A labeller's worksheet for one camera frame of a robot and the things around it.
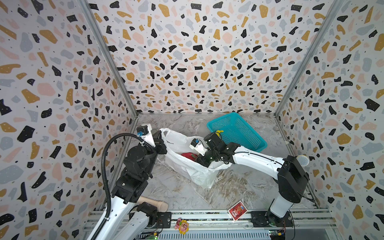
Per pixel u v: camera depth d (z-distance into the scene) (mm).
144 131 515
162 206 739
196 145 727
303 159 663
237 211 762
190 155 875
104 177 404
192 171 763
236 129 1103
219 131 1090
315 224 759
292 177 455
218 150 649
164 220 733
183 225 700
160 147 567
